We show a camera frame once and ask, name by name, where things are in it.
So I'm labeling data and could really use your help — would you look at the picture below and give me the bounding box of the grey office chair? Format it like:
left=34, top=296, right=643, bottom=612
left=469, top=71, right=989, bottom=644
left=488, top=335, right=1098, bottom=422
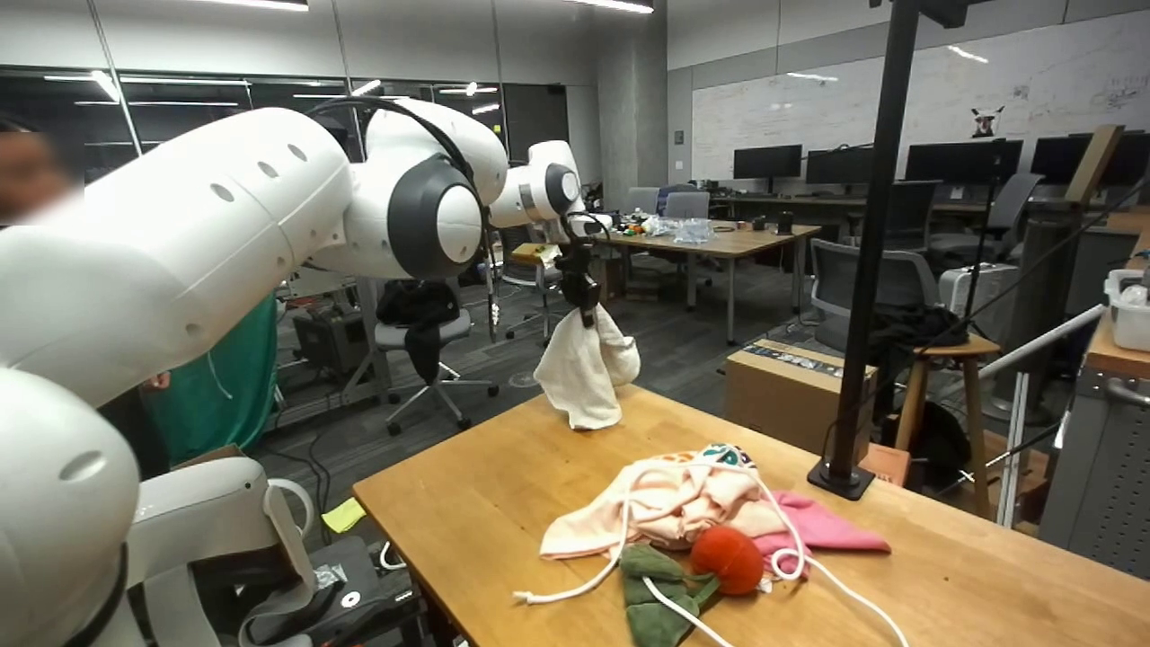
left=809, top=237, right=942, bottom=353

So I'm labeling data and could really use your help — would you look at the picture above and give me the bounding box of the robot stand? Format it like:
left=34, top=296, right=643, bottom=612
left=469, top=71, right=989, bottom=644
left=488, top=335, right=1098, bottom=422
left=184, top=534, right=425, bottom=647

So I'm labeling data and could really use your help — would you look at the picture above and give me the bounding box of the row of monitors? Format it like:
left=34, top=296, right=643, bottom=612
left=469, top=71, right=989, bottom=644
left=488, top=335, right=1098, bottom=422
left=732, top=131, right=1150, bottom=190

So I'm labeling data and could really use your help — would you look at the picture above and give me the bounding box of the black equipment case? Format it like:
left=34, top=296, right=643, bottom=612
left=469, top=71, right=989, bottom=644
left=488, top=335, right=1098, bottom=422
left=291, top=304, right=367, bottom=376

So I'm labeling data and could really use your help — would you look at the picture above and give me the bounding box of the person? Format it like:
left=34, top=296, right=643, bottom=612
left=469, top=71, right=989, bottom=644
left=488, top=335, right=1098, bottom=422
left=0, top=117, right=280, bottom=478

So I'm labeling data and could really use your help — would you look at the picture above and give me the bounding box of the white towel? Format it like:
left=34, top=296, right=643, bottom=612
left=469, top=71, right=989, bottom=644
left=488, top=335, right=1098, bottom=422
left=534, top=304, right=642, bottom=431

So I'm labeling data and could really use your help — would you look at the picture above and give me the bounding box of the camera on mount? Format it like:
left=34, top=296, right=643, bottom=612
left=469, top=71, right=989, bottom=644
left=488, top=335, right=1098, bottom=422
left=807, top=0, right=969, bottom=501

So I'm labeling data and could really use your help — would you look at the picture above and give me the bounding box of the wooden table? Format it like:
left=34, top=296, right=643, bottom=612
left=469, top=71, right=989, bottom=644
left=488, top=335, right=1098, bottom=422
left=597, top=218, right=822, bottom=346

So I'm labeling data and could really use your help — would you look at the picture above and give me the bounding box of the peach shirt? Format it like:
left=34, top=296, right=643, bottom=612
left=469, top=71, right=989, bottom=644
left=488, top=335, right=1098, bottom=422
left=539, top=454, right=788, bottom=561

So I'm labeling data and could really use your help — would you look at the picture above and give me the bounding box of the whiteboard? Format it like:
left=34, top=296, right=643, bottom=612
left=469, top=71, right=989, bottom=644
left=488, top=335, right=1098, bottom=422
left=690, top=11, right=1150, bottom=183

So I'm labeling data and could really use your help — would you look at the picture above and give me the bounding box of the grey metal cabinet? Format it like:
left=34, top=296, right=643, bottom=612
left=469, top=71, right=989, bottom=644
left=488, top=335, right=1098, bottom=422
left=1039, top=359, right=1150, bottom=581

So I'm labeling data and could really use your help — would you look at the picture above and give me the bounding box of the black clothing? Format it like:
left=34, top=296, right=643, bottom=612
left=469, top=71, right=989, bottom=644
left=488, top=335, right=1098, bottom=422
left=866, top=304, right=973, bottom=350

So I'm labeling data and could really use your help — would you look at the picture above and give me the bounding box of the white rope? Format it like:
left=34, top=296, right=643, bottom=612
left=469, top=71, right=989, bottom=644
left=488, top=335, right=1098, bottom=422
left=513, top=460, right=910, bottom=647

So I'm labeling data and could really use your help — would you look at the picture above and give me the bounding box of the cardboard box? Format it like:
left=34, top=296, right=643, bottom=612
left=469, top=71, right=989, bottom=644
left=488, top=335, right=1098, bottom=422
left=723, top=339, right=878, bottom=456

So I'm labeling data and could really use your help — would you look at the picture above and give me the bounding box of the white plastic bin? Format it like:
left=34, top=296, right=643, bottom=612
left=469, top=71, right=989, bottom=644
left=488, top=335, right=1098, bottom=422
left=1102, top=268, right=1150, bottom=353

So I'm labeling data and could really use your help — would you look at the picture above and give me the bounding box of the yellow paper note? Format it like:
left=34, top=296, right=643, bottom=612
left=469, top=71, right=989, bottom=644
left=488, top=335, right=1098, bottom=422
left=321, top=496, right=368, bottom=535

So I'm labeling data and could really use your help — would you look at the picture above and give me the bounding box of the pink shirt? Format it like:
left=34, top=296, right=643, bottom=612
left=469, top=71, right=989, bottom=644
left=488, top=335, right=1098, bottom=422
left=753, top=490, right=892, bottom=567

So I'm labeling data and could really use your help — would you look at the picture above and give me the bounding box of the patterned cloth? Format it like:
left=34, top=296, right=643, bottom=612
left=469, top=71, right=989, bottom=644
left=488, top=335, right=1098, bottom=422
left=676, top=443, right=757, bottom=471

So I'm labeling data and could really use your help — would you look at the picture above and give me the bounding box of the turnip plushie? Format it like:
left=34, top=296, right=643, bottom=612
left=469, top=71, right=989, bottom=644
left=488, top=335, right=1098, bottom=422
left=619, top=526, right=766, bottom=647

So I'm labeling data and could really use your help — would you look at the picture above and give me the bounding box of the wooden stool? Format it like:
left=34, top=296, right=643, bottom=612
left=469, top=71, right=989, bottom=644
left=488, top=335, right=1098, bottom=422
left=893, top=333, right=1004, bottom=520

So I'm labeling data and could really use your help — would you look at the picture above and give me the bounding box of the office chair with black clothes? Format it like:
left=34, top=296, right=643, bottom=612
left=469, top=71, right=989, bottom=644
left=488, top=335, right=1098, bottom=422
left=372, top=278, right=500, bottom=438

